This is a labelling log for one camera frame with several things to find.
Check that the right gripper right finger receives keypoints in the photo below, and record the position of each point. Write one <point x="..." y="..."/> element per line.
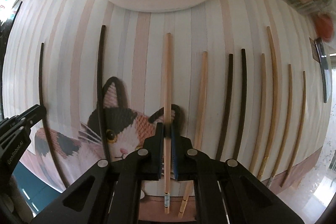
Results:
<point x="226" y="192"/>

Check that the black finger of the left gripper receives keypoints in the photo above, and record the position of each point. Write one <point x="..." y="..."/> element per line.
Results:
<point x="29" y="117"/>

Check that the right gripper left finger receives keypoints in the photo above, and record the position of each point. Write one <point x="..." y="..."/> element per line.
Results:
<point x="109" y="192"/>

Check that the light wooden chopstick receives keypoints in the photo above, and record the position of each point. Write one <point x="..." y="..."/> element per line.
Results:
<point x="167" y="119"/>
<point x="199" y="126"/>

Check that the dark brown chopstick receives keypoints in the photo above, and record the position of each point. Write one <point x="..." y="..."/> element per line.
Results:
<point x="227" y="107"/>
<point x="242" y="104"/>

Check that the bamboo chopstick taped tip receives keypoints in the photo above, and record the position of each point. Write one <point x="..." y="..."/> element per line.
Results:
<point x="286" y="128"/>

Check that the dark chopstick far left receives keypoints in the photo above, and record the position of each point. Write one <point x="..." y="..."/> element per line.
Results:
<point x="45" y="121"/>

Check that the pale wooden chopstick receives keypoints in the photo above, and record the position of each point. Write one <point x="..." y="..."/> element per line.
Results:
<point x="262" y="115"/>

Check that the bamboo chopstick far right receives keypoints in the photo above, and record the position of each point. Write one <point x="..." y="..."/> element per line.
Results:
<point x="299" y="131"/>

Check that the striped cat placemat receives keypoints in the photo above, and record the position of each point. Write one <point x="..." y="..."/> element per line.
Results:
<point x="133" y="81"/>

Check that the long bamboo chopstick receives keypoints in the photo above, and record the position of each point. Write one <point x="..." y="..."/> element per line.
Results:
<point x="273" y="120"/>

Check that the blue smartphone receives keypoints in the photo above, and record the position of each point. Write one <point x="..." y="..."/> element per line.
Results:
<point x="324" y="67"/>

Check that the plastic bag with red item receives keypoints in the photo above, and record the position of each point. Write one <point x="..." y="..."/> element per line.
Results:
<point x="324" y="27"/>

